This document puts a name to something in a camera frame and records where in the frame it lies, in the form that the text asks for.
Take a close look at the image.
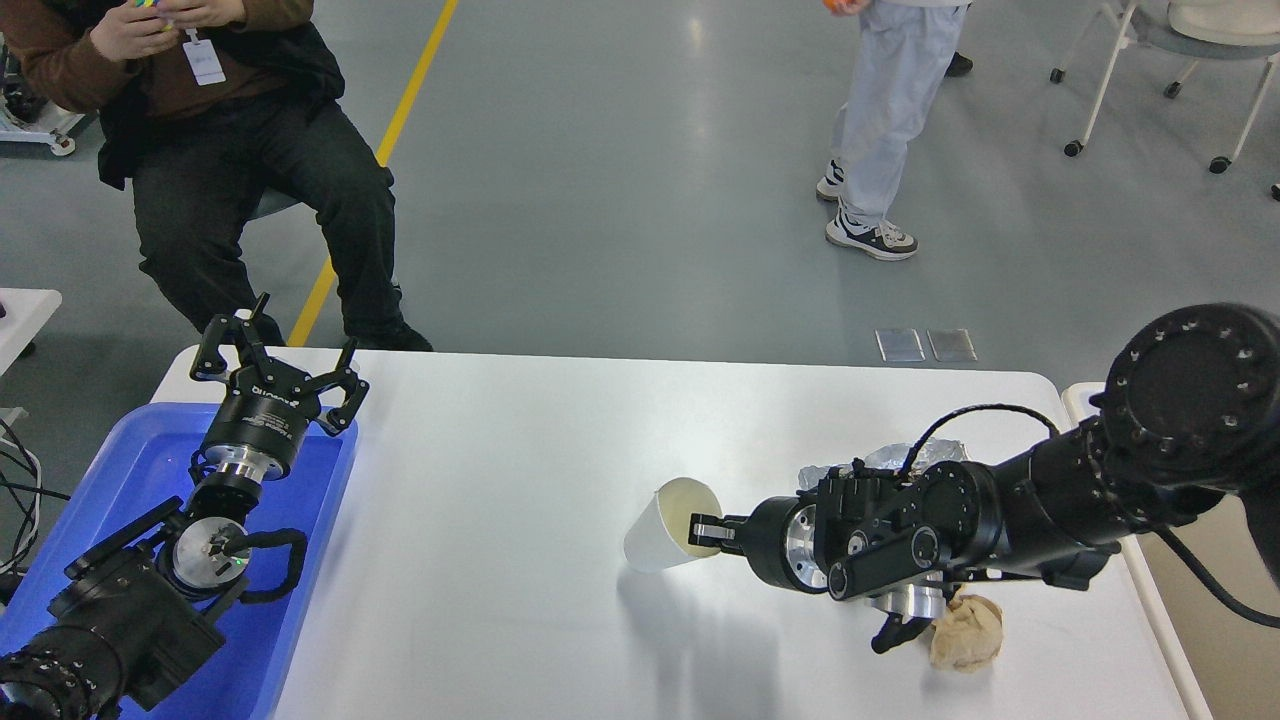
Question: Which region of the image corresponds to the black cables bundle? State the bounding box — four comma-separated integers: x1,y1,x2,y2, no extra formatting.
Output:
0,415,73,582

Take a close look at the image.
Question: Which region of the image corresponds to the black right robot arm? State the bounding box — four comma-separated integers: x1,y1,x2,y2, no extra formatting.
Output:
673,304,1279,653

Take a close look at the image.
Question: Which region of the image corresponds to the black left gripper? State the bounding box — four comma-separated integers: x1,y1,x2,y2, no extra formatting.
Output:
191,293,370,483

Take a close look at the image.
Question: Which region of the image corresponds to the metal floor plate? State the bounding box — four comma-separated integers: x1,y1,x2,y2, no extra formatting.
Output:
927,328,978,363
876,328,925,363

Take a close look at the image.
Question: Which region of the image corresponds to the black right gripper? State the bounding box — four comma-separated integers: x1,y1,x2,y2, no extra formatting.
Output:
690,497,823,593

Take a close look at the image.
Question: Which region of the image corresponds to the grey office chair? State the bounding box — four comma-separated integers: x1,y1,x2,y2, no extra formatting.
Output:
244,165,396,225

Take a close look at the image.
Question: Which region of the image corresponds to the beige plastic bin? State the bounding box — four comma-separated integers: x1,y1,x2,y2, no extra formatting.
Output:
1062,383,1280,720

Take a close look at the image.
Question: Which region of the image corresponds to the left metal floor plate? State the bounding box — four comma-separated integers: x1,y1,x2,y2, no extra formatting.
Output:
876,328,925,363

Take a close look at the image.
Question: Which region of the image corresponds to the seated person brown sweater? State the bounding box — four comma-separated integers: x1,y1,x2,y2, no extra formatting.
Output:
3,1,431,352

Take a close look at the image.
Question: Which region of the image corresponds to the right metal floor plate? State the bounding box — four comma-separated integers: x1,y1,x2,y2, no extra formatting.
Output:
927,328,978,363

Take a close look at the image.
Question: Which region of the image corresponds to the white side table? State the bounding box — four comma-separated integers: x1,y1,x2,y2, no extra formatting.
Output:
1,287,63,375

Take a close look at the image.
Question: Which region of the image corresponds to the white chair right background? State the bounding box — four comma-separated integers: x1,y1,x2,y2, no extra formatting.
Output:
1050,1,1279,176

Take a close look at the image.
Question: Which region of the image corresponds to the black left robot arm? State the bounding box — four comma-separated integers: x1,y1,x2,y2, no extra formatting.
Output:
3,293,369,719

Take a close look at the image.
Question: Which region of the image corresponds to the blue plastic tray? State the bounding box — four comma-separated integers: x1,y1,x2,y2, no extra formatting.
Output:
1,404,358,719

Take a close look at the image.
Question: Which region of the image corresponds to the white paper cup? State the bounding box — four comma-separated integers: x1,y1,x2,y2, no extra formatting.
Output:
623,477,721,573

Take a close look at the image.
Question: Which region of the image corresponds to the person in black trousers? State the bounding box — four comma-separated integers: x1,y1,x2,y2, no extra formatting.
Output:
945,53,974,78

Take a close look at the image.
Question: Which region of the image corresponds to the crumpled brown paper ball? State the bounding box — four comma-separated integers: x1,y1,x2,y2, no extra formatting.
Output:
929,594,1004,674

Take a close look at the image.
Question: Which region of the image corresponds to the person in white clothes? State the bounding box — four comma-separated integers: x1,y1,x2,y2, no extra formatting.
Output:
815,1,970,261

